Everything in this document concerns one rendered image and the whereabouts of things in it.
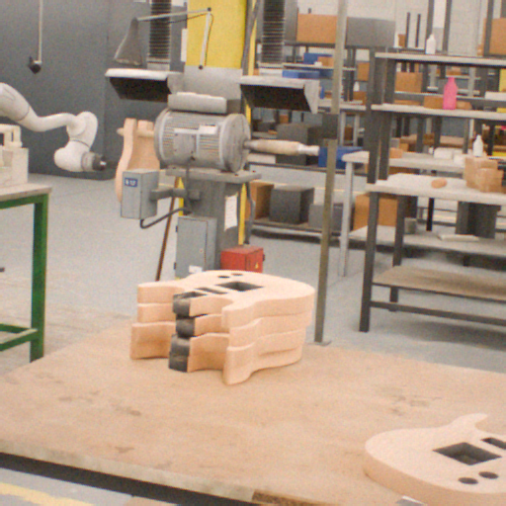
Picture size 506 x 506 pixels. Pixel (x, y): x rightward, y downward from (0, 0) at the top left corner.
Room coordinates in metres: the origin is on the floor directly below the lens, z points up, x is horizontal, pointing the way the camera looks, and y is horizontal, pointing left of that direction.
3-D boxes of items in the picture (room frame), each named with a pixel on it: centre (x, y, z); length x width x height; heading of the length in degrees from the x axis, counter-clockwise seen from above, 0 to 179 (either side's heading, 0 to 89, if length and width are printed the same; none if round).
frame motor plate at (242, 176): (5.19, 0.19, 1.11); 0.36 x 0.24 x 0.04; 68
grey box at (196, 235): (5.05, 0.25, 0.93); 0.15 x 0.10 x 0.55; 68
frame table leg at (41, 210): (5.72, 1.05, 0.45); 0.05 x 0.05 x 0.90; 68
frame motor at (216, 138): (5.21, 0.25, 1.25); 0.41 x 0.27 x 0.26; 68
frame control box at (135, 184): (5.02, 0.42, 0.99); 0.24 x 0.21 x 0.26; 68
